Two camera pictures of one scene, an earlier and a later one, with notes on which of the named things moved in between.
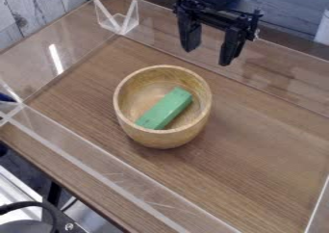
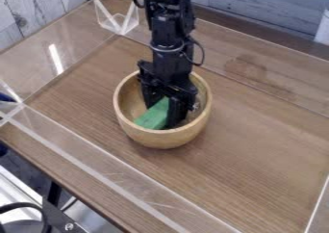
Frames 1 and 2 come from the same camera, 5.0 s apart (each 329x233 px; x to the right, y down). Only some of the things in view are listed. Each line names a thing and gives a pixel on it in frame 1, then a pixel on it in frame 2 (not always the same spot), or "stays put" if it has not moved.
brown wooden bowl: (141, 90) stays put
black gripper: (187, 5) -> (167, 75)
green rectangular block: (166, 109) stays put
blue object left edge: (5, 97) stays put
